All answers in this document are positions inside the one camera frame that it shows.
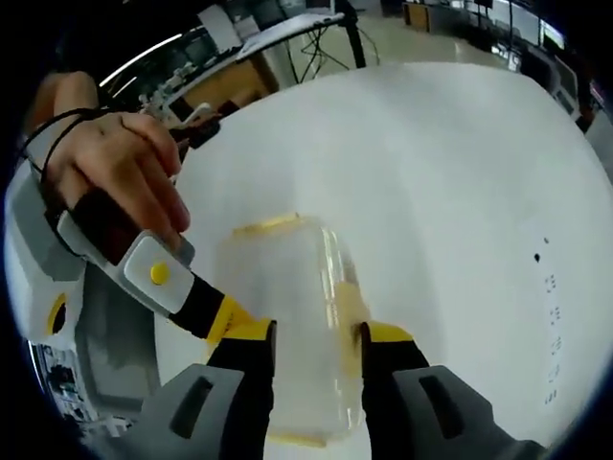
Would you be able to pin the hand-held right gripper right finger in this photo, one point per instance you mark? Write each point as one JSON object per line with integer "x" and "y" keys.
{"x": 416, "y": 397}

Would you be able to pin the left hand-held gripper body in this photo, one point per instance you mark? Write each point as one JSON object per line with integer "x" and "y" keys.
{"x": 33, "y": 249}

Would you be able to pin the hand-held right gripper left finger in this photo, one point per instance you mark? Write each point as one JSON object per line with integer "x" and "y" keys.
{"x": 230, "y": 393}

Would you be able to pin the clear box with yellow buckles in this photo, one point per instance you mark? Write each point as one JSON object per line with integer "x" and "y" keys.
{"x": 287, "y": 287}

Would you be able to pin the person's left hand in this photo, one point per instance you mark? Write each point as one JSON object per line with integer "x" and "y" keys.
{"x": 124, "y": 163}

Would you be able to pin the wooden cabinet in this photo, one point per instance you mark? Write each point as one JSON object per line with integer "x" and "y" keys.
{"x": 230, "y": 81}

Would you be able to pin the black-legged laptop table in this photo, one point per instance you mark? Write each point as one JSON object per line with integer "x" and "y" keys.
{"x": 292, "y": 33}

